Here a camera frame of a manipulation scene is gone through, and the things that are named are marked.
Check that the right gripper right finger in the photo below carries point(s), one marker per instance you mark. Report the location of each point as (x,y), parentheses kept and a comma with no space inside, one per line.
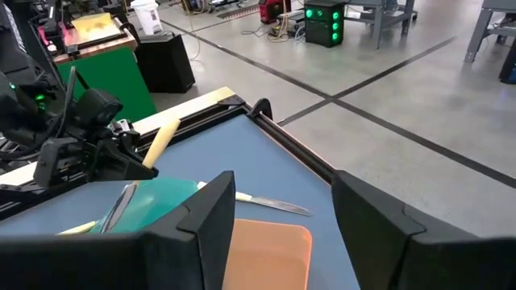
(403,249)

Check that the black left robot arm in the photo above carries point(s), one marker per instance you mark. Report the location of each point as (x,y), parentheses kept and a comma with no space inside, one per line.
(16,121)

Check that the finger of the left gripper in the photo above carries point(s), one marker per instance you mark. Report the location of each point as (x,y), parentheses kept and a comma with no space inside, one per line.
(125,161)

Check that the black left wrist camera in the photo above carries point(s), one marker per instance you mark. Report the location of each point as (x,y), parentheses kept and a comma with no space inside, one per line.
(98,106)

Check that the black aluminium table frame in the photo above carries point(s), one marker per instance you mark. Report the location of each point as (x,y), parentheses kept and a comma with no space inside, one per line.
(292,144)

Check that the green fronted work table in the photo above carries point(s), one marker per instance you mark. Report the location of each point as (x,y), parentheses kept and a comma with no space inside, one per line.
(113,80)

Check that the yellow sheet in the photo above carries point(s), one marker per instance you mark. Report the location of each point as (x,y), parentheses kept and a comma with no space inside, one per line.
(94,26)

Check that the black equipment case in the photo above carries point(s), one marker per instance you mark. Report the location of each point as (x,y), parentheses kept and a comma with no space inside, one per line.
(165,64)

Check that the dark cabinet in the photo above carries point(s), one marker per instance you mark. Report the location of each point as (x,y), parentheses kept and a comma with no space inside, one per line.
(508,64)

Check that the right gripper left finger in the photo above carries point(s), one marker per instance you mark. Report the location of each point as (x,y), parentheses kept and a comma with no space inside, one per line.
(181,249)

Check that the orange plastic bin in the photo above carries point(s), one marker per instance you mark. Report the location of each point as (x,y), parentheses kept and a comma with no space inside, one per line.
(266,258)

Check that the grey metal table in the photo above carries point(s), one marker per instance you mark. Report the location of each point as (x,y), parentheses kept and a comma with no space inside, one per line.
(378,28)
(475,38)

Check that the white bucket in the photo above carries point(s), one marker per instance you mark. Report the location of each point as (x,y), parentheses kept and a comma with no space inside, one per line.
(147,16)

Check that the teal green plastic bin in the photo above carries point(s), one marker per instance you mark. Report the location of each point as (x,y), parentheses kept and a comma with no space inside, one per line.
(161,201)

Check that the red tool box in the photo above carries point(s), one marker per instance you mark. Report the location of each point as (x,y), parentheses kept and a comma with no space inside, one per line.
(274,10)

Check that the black green-lit computer tower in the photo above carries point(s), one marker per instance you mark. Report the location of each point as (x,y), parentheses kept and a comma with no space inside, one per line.
(322,28)

